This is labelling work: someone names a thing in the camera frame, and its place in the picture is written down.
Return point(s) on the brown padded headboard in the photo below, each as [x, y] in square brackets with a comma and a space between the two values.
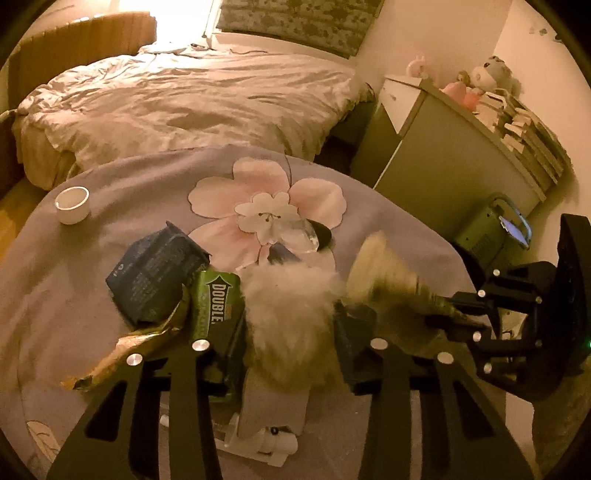
[78, 41]

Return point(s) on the grey white plush bear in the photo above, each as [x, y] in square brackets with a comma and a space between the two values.
[491, 74]

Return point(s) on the white cup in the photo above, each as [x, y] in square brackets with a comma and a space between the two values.
[72, 205]

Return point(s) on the pale green cabinet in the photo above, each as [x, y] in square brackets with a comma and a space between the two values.
[438, 161]

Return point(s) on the dark blue packet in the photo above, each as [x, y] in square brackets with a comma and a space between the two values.
[152, 272]

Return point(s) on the stack of books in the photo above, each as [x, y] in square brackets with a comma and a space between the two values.
[531, 134]

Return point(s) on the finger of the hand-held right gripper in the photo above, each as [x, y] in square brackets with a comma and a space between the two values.
[508, 288]
[503, 355]

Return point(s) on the green box appliance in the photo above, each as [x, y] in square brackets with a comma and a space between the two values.
[480, 230]

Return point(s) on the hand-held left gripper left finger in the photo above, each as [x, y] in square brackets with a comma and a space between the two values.
[207, 369]

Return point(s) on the clear plastic piece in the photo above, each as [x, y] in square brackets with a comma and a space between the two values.
[300, 235]

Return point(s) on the fluffy white fur ball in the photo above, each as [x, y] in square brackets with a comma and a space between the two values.
[286, 318]

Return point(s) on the bed with white duvet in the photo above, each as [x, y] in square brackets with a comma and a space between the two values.
[184, 101]

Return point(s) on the white plastic nozzle device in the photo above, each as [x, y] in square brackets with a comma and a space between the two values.
[272, 445]

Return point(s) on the patterned window blind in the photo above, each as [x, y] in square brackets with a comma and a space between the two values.
[300, 23]

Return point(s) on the gold foil bag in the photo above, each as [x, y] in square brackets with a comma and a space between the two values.
[383, 277]

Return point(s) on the pale flat box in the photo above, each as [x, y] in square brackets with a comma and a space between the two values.
[274, 401]

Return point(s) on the crumpled foil wrapper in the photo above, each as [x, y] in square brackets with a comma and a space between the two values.
[138, 341]

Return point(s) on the green gum packet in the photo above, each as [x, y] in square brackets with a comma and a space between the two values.
[214, 300]

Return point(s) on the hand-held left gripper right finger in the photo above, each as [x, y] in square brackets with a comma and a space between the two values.
[353, 355]

